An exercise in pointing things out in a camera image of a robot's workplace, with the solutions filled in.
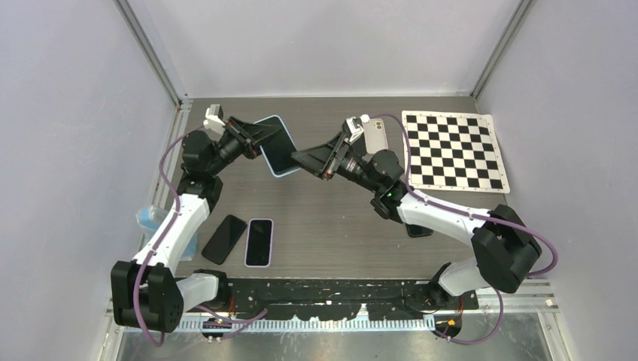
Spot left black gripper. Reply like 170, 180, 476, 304
208, 117, 282, 177

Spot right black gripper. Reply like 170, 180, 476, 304
293, 131, 383, 193

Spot phone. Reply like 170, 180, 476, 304
406, 224, 433, 238
244, 218, 274, 268
256, 115, 300, 178

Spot black smartphone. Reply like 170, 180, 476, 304
351, 138, 367, 157

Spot beige phone case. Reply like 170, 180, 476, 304
363, 118, 388, 156

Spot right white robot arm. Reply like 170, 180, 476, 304
291, 133, 542, 309

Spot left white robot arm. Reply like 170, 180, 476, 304
111, 117, 283, 334

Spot black phone bare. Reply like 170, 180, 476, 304
201, 214, 248, 265

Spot phone in black case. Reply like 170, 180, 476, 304
406, 224, 433, 238

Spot checkerboard calibration mat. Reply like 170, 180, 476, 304
402, 111, 510, 194

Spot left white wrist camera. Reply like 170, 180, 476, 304
203, 104, 225, 135

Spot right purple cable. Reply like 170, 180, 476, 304
369, 113, 559, 347

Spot purple cable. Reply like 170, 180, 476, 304
135, 126, 208, 348
369, 113, 559, 347

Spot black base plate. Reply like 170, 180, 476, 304
204, 278, 479, 321

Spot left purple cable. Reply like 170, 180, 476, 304
135, 126, 208, 348

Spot aluminium front rail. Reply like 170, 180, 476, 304
107, 280, 559, 334

